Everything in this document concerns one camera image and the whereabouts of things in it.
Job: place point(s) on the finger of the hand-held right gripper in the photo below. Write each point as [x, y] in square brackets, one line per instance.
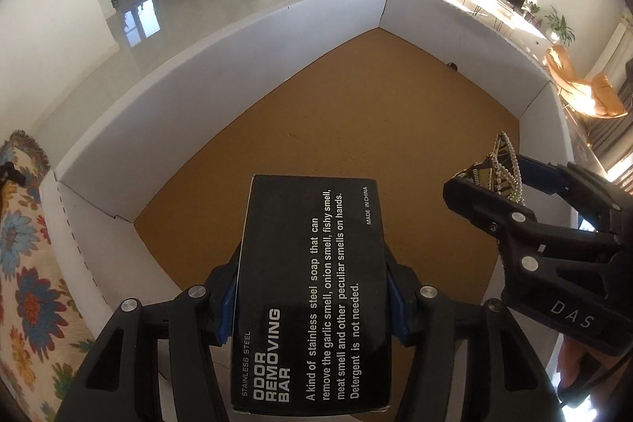
[541, 175]
[474, 199]

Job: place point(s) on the gold pearl beaded ornament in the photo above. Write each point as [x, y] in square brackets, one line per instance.
[507, 165]

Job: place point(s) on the white curved partition board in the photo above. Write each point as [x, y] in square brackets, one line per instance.
[346, 115]

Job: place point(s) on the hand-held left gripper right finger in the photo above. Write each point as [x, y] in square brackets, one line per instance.
[396, 303]

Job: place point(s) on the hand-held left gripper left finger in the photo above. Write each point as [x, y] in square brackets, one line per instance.
[227, 303]

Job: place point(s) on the floral cloth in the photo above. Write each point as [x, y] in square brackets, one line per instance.
[29, 303]

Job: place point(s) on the large green potted plant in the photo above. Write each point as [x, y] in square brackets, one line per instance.
[559, 24]

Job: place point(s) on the small green potted plant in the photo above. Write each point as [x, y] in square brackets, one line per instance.
[532, 6]

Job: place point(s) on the black printed box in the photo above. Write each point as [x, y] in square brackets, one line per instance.
[311, 293]

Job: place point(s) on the orange lounge chair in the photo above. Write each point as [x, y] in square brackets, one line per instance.
[601, 93]

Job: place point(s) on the white television stand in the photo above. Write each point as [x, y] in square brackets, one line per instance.
[514, 19]

